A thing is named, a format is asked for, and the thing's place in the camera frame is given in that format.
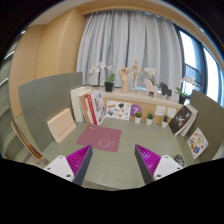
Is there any left small potted succulent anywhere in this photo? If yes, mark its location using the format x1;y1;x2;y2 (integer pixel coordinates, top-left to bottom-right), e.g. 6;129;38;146
135;112;142;124

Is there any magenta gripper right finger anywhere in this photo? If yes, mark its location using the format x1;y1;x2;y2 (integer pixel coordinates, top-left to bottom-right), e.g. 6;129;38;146
135;144;182;184

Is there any white orchid behind horse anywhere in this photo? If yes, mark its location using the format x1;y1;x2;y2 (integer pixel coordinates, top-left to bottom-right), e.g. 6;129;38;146
144;67;156;81

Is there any purple round number sign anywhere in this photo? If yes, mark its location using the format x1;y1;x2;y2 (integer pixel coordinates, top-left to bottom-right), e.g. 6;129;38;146
130;104;142;117

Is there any colourful sticker card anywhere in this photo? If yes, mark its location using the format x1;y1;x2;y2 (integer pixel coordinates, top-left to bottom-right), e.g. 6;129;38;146
187;128;209;159

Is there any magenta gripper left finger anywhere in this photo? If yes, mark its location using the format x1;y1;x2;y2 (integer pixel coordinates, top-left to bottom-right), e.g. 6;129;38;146
44;145;93;186

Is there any right white orchid pot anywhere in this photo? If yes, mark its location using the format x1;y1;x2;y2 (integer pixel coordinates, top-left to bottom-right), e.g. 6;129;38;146
176;76;196;104

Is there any white book stack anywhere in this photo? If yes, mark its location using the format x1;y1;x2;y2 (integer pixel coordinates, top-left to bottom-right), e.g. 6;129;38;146
70;87;88;122

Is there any white illustrated card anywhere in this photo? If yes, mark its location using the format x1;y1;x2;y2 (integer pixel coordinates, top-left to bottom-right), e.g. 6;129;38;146
106;100;131;120

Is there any wooden hand model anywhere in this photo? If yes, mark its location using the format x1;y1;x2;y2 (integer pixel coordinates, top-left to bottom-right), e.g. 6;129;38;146
119;66;130;94

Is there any white orchid black pot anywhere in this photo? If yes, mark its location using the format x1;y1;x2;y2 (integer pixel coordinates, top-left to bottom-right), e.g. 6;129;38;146
88;62;115;92

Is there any black leaning book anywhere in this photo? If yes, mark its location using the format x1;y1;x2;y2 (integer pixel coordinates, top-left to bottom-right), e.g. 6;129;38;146
169;104;198;136

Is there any wooden mannequin figure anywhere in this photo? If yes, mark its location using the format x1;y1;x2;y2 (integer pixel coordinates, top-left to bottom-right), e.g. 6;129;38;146
131;61;142;90

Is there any red white book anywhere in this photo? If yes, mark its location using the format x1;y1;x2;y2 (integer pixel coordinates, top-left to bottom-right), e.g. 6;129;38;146
87;90;106;125

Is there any wooden chair back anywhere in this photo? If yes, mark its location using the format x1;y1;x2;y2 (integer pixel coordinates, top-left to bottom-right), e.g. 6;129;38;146
11;121;44;161

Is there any grey curtain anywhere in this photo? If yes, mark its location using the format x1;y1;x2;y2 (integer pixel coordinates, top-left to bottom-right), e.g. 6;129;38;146
76;10;182;90

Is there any right small potted succulent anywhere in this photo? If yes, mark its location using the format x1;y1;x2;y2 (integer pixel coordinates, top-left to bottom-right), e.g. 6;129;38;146
161;115;169;128

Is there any green right divider panel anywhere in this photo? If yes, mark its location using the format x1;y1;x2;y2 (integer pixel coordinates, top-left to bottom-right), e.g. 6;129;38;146
188;90;224;162

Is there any green divider panel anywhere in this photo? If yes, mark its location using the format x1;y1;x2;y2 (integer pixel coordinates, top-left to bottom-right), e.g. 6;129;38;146
18;72;82;152
188;90;224;162

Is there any grey computer mouse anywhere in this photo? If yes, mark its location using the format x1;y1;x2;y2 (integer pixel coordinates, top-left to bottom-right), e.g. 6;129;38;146
174;155;184;166

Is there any green left divider panel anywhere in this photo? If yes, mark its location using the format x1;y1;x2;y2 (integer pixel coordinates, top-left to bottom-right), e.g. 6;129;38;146
18;72;82;152

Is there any small potted succulent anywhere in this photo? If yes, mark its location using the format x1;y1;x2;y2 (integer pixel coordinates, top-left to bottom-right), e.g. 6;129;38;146
161;115;169;128
146;113;154;125
135;112;142;124

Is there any pink mouse pad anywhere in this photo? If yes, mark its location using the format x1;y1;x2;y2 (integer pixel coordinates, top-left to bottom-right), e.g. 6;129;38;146
77;125;121;152

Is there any pink toy horse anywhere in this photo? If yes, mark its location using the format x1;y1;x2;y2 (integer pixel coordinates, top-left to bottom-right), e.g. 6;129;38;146
144;79;158;97

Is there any black toy horse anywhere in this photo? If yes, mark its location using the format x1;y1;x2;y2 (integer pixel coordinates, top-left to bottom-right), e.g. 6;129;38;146
160;82;172;97

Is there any middle small potted succulent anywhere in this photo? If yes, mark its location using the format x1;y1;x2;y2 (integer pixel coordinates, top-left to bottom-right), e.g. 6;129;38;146
146;113;154;125

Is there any wooden shelf ledge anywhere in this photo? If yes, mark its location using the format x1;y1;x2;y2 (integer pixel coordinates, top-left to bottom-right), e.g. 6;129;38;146
88;86;182;123

